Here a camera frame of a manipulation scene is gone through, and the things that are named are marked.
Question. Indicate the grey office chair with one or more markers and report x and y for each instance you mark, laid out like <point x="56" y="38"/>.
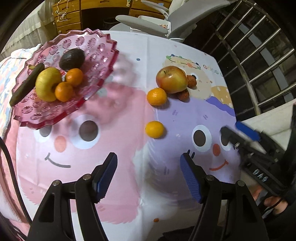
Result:
<point x="138" y="20"/>

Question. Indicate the metal window bars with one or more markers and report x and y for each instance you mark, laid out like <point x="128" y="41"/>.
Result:
<point x="254" y="46"/>

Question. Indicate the person's right hand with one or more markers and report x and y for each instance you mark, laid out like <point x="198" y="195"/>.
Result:
<point x="272" y="202"/>

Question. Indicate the person's right forearm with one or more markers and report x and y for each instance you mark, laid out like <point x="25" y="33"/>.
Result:
<point x="284" y="222"/>

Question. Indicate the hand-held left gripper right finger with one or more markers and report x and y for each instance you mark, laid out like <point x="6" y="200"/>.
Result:
<point x="190" y="178"/>

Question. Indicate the pink plastic bowl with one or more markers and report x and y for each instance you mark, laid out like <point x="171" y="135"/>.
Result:
<point x="92" y="60"/>

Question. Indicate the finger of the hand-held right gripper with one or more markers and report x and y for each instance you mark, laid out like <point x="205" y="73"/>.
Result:
<point x="247" y="131"/>
<point x="231" y="135"/>

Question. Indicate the dark avocado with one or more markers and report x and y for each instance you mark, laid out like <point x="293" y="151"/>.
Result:
<point x="71" y="59"/>

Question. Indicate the cartoon face printed tablecloth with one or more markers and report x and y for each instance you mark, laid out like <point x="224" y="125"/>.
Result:
<point x="129" y="111"/>

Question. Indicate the pink plush bed cover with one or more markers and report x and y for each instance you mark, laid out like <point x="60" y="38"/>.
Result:
<point x="9" y="185"/>

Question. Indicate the red yellow apple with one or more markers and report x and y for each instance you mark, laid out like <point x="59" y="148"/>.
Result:
<point x="171" y="79"/>

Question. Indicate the small orange tangerine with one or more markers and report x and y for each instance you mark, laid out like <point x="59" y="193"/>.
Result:
<point x="155" y="129"/>

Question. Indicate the pastel patterned fleece blanket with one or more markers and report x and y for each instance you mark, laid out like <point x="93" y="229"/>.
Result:
<point x="5" y="92"/>

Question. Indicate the white curtain with pink flowers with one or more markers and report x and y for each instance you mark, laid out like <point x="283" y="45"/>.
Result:
<point x="277" y="118"/>

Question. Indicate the white box of snacks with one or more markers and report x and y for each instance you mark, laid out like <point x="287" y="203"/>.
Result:
<point x="163" y="25"/>

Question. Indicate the person's dark pants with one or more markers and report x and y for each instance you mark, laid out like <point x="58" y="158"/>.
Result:
<point x="175" y="236"/>

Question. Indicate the dark overripe banana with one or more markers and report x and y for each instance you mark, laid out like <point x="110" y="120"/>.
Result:
<point x="25" y="85"/>

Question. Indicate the yellow pear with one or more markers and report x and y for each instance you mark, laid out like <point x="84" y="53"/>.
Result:
<point x="45" y="83"/>

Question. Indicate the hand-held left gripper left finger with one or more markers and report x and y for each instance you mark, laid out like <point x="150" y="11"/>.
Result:
<point x="106" y="176"/>

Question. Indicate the wooden desk with drawers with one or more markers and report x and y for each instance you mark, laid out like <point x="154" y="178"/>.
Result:
<point x="71" y="18"/>

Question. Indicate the white lace cover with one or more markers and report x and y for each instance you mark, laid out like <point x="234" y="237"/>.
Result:
<point x="30" y="34"/>

